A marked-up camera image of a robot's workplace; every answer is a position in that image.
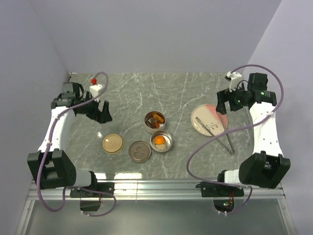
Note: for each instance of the aluminium rail frame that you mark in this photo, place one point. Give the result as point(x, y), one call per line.
point(156, 197)

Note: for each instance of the beige steel lunch container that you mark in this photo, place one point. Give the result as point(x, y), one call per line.
point(149, 116)

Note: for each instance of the beige round lid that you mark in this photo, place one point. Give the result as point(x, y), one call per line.
point(112, 143)

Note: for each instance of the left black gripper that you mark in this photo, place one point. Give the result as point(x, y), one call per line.
point(105, 116)

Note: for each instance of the pink white plate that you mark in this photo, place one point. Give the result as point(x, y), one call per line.
point(213, 121)

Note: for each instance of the orange sweet potato piece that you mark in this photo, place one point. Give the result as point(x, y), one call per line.
point(159, 139)

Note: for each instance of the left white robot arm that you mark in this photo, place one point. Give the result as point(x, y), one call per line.
point(50, 166)

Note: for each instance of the brown steel lunch container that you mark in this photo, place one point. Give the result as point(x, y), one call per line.
point(168, 138)

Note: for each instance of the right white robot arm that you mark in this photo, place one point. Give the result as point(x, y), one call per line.
point(267, 166)

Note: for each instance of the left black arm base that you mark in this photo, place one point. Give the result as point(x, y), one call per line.
point(91, 196)

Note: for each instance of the brown round lid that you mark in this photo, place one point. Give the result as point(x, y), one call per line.
point(139, 151)

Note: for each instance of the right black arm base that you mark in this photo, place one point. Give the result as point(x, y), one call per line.
point(223, 196)

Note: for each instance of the brown mushroom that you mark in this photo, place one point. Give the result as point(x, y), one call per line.
point(153, 121)

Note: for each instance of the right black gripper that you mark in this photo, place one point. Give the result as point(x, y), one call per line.
point(224, 96)

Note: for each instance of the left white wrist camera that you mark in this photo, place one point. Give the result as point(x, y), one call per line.
point(95, 88)

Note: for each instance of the white steamed bun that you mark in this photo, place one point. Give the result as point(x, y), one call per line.
point(162, 146)

